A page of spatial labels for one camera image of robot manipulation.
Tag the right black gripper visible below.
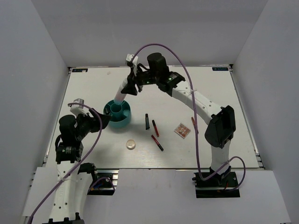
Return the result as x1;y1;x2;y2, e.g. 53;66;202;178
121;66;159;97

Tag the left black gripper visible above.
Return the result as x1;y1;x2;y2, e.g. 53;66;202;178
75;107;112;140

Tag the white pink blue bottle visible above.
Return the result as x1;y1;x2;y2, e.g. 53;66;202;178
114;78;128;105

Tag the black makeup tube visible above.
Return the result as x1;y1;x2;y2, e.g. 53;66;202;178
145;113;150;130

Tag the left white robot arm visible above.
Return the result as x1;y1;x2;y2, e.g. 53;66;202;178
48;110;111;224

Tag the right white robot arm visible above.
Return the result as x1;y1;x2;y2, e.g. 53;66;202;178
114;53;236;186

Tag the teal round organizer container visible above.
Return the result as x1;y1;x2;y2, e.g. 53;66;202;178
103;100;131;128

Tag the round beige compact jar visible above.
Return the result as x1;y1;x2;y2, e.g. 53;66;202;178
126;140;136;150

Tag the red lip gloss upper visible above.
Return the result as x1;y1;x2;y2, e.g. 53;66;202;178
152;120;160;137

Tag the red lip gloss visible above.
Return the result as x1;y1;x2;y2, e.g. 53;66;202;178
191;117;199;134
151;135;164;152
152;120;160;137

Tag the red lip gloss lower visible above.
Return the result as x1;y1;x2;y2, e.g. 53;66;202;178
151;135;164;152

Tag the eyeshadow palette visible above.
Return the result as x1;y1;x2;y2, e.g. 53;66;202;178
174;123;191;139

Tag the red lip gloss right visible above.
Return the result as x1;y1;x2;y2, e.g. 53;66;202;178
191;117;199;134

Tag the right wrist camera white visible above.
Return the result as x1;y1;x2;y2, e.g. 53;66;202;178
126;54;138;76

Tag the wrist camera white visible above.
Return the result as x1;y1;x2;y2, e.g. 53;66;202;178
126;54;138;76
70;98;87;117

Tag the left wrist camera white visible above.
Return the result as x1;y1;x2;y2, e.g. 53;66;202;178
70;98;87;117

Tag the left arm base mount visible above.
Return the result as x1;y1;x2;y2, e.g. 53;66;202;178
87;169;118;196

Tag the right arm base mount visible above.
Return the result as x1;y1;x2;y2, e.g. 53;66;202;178
192;172;240;198

